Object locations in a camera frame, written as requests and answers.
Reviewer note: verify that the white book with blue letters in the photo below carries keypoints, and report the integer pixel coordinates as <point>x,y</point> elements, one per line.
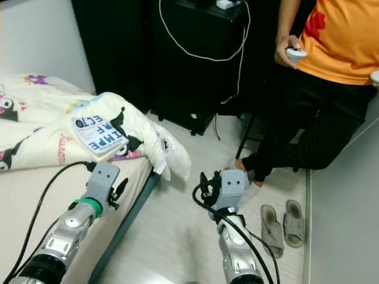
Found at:
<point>100,137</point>

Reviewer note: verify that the cream cartoon print blanket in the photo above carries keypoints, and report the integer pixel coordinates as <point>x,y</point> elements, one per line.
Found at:
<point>47,136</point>

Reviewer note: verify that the white handheld controller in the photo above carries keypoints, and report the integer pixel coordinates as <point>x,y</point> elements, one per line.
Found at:
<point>375,76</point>
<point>298,55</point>

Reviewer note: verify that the person's right forearm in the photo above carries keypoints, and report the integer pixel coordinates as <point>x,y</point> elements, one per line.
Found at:
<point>287,18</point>

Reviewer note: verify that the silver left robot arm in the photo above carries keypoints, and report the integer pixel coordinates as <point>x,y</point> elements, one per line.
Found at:
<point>65,236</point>

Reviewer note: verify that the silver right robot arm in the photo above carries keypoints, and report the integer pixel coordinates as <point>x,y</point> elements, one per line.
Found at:
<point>237,254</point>

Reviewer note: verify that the person's right hand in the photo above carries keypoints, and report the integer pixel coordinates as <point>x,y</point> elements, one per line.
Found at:
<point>284,50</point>

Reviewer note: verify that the black chair leg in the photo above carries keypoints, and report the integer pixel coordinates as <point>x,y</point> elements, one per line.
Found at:
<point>244,137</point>

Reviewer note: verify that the grey slipper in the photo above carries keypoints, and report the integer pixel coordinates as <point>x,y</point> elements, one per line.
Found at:
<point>272,228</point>
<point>295,225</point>

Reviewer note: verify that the black cabinet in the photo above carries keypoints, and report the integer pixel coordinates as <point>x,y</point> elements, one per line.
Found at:
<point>195,89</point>

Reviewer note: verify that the person in orange shirt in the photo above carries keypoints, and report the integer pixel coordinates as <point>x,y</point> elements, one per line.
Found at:
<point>320,118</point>

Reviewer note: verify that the tall black wardrobe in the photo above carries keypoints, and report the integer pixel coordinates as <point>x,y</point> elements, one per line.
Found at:
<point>109,47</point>

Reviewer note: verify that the white charger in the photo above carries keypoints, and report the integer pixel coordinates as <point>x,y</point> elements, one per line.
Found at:
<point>224,4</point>

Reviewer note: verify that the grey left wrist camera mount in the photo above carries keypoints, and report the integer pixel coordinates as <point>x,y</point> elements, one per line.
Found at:
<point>102,180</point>

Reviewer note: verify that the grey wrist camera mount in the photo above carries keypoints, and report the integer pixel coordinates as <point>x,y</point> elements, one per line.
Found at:
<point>234,186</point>
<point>102,180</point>

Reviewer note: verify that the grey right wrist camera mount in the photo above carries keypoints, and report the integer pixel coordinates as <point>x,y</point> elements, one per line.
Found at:
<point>234,186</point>

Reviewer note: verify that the dark teal bed frame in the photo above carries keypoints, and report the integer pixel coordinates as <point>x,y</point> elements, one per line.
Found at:
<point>124,231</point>

